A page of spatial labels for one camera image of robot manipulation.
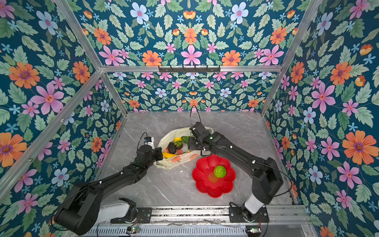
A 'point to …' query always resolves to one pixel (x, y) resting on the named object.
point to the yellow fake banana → (168, 155)
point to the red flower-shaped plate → (206, 181)
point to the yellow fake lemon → (177, 138)
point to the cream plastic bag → (187, 154)
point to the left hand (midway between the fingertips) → (163, 144)
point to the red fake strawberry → (179, 152)
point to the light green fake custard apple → (220, 171)
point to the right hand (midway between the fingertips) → (191, 142)
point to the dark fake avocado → (172, 148)
